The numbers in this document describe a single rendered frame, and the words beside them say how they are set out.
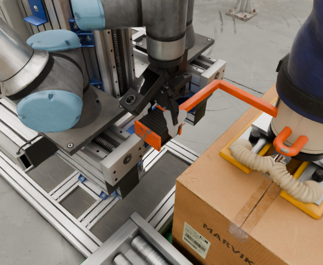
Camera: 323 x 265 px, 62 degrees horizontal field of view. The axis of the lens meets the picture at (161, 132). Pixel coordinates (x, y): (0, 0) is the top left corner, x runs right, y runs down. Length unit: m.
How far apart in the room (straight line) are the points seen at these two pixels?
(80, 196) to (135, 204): 0.32
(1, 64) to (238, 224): 0.59
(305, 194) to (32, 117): 0.60
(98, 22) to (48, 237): 1.49
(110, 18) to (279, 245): 0.59
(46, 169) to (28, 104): 1.27
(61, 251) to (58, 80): 1.32
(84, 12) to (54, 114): 0.20
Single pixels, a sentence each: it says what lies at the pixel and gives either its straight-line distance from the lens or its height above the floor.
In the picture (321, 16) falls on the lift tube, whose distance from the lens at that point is 0.60.
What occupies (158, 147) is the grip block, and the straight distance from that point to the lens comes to 0.64.
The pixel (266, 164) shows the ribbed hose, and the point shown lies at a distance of 0.70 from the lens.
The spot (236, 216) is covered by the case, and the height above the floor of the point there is 0.94.
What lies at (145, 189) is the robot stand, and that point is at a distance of 1.58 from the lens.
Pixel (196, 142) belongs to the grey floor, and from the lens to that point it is 2.08.
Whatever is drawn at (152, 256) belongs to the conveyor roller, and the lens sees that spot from 1.07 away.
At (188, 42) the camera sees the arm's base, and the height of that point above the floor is 1.07.
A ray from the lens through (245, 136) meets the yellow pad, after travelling 0.83.
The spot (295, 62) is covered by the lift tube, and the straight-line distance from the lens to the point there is 0.65.
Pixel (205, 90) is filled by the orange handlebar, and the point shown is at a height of 1.09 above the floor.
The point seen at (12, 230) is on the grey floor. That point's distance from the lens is 1.91.
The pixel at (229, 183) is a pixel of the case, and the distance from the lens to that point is 0.75.
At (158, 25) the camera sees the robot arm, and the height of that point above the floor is 1.35.
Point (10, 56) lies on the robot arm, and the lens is 0.53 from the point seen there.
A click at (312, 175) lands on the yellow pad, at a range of 0.81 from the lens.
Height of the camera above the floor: 1.57
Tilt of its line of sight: 47 degrees down
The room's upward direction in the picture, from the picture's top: straight up
